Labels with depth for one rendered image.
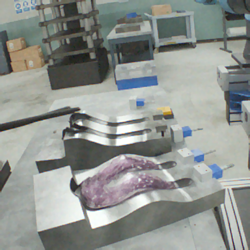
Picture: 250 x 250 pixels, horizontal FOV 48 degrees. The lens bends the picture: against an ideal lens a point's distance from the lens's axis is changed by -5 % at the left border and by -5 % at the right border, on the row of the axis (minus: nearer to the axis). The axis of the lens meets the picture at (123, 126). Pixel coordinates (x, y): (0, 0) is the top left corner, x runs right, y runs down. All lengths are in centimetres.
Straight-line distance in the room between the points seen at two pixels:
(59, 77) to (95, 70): 65
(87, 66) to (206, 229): 444
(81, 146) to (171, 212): 43
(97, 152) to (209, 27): 683
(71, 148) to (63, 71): 414
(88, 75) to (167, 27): 311
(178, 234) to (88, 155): 45
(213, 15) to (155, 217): 712
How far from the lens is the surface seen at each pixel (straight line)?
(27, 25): 804
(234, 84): 139
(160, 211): 76
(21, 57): 783
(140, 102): 153
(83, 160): 107
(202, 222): 81
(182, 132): 117
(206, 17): 765
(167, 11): 693
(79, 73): 509
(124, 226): 75
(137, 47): 681
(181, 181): 87
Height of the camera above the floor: 137
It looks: 25 degrees down
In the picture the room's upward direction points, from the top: 9 degrees counter-clockwise
